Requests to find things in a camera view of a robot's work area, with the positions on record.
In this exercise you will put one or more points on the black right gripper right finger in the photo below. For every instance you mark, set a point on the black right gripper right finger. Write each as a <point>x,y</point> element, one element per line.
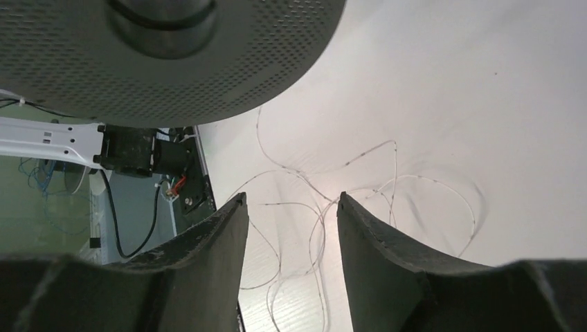
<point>396,283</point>

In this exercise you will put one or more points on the dark grey perforated spool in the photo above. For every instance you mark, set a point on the dark grey perforated spool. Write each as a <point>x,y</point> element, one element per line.
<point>160,63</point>

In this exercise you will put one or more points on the white slotted cable duct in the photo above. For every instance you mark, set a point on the white slotted cable duct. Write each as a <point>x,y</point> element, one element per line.
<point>94,250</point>

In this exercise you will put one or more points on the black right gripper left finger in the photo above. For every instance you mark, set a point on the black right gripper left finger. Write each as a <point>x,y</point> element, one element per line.
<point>65,293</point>

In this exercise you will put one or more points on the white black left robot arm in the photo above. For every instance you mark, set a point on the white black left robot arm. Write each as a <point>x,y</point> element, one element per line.
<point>124,150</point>

